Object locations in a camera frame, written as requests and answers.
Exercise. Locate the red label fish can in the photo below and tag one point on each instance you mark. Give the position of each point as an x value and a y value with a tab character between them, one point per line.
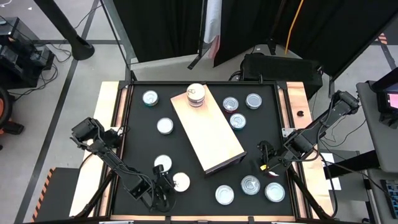
230	103

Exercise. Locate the orange black hazard tape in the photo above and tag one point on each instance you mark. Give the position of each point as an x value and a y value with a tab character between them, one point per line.
383	39

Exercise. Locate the black equipment rack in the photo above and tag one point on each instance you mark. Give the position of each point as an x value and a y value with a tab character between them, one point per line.
18	62

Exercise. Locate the black round wheel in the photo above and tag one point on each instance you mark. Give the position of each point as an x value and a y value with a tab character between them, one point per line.
4	105

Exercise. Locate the silver metal bracket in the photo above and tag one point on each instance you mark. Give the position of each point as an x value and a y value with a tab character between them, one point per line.
286	132

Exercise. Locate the black pole with round base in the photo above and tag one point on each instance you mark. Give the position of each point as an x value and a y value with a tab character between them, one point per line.
82	49

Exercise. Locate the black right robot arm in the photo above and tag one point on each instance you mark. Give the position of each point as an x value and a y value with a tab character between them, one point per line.
326	121

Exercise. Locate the black support strut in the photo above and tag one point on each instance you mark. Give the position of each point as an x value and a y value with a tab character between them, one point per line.
93	199
311	202

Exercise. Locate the black backdrop curtain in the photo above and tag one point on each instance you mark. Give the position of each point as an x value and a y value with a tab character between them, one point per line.
161	28
248	25

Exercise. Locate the black plate hazard stripes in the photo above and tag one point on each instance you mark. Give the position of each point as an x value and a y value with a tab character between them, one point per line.
59	193

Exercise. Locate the black tripod stand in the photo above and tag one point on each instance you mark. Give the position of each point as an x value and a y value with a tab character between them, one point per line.
273	46

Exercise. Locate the white pink cloth strip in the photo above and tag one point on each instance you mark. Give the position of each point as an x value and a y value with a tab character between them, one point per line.
213	21

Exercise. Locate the green white tuna can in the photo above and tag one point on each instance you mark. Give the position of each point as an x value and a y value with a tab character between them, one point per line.
165	125
253	100
224	194
275	192

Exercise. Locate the small black knob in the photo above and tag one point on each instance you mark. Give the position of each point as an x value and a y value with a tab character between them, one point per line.
300	113

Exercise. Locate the monitor with pink screen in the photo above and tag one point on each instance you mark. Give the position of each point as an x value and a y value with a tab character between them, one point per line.
392	101

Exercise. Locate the black stand pole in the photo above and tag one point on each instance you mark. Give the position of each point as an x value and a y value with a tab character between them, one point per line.
201	37

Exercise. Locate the black partition panel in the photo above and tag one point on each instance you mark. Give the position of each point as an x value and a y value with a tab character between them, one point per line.
342	31

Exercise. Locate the pink salmon can blue label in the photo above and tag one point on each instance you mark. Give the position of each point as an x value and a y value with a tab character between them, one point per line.
182	182
273	173
196	104
196	91

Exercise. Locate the white paper sheet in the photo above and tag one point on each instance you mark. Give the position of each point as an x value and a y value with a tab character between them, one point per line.
334	183

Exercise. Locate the grey desk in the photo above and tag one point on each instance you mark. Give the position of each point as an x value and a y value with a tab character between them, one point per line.
382	146

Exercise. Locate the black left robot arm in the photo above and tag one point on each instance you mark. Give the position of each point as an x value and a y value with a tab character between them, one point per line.
112	158

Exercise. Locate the black keyboard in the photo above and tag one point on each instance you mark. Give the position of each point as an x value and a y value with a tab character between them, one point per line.
391	199

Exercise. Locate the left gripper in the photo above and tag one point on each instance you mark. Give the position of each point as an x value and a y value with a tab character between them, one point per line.
157	194

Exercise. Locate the wooden shelf riser black frame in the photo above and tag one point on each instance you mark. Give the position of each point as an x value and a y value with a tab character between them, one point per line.
211	133

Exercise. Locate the teal tuna can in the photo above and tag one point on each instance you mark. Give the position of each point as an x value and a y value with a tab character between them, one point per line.
150	97
237	120
164	161
250	184

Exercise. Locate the black bar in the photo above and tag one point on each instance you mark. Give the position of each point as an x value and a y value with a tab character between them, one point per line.
354	163

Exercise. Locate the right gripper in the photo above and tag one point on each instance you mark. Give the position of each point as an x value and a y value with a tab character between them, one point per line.
281	160

